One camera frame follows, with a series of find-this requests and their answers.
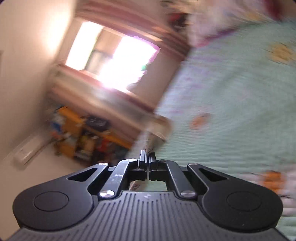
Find white air conditioner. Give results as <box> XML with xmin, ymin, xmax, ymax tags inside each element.
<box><xmin>14</xmin><ymin>136</ymin><xmax>49</xmax><ymax>165</ymax></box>

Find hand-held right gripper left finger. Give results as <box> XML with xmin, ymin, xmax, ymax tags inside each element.
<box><xmin>67</xmin><ymin>151</ymin><xmax>148</xmax><ymax>200</ymax></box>

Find window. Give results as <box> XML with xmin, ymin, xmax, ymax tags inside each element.
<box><xmin>66</xmin><ymin>21</ymin><xmax>160</xmax><ymax>91</ymax></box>

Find wooden bookshelf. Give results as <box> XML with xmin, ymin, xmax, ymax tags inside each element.
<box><xmin>50</xmin><ymin>105</ymin><xmax>132</xmax><ymax>163</ymax></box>

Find floral pillow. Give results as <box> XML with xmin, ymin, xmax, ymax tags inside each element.
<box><xmin>185</xmin><ymin>0</ymin><xmax>296</xmax><ymax>47</ymax></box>

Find green quilted bee bedspread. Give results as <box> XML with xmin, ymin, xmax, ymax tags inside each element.
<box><xmin>126</xmin><ymin>19</ymin><xmax>296</xmax><ymax>232</ymax></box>

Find cream printed pants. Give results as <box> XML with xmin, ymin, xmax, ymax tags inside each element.
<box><xmin>128</xmin><ymin>113</ymin><xmax>173</xmax><ymax>192</ymax></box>

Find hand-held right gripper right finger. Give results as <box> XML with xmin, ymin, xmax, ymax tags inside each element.
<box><xmin>148</xmin><ymin>152</ymin><xmax>228</xmax><ymax>199</ymax></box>

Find pink curtain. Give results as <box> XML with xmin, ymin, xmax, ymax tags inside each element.
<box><xmin>46</xmin><ymin>62</ymin><xmax>171</xmax><ymax>139</ymax></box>
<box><xmin>76</xmin><ymin>0</ymin><xmax>192</xmax><ymax>61</ymax></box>

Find dark hanging bag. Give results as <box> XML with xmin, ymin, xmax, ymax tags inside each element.
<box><xmin>85</xmin><ymin>116</ymin><xmax>110</xmax><ymax>131</ymax></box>

